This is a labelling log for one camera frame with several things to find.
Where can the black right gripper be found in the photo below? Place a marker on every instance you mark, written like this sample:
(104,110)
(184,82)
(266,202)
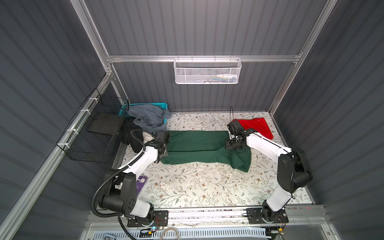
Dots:
(228,147)

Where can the green t-shirt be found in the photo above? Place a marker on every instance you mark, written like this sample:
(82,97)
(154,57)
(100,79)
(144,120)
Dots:
(205,147)

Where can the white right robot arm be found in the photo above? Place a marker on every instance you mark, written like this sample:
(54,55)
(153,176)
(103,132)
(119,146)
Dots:
(293,172)

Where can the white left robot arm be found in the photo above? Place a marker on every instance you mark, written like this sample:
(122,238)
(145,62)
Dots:
(118,196)

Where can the white t-shirt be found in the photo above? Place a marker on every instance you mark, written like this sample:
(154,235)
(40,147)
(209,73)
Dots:
(148,137)

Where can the grey t-shirt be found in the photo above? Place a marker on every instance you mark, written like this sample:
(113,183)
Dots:
(151,127)

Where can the folded red t-shirt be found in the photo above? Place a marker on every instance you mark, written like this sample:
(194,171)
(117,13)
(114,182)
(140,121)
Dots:
(258,124)

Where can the black t-shirt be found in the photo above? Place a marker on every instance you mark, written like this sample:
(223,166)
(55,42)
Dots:
(131,131)

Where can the teal plastic laundry basket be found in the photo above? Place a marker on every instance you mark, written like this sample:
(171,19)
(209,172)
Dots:
(150,113)

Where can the small white card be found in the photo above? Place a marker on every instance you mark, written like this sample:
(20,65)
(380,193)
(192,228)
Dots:
(164,186)

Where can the purple booklet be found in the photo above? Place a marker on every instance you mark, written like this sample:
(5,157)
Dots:
(140,183)

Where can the black wire mesh basket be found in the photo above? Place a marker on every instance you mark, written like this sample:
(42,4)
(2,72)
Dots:
(94,134)

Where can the white wire mesh basket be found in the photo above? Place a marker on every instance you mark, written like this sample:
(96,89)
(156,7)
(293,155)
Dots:
(207,71)

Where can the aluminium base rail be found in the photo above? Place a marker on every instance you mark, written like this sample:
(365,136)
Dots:
(221,217)

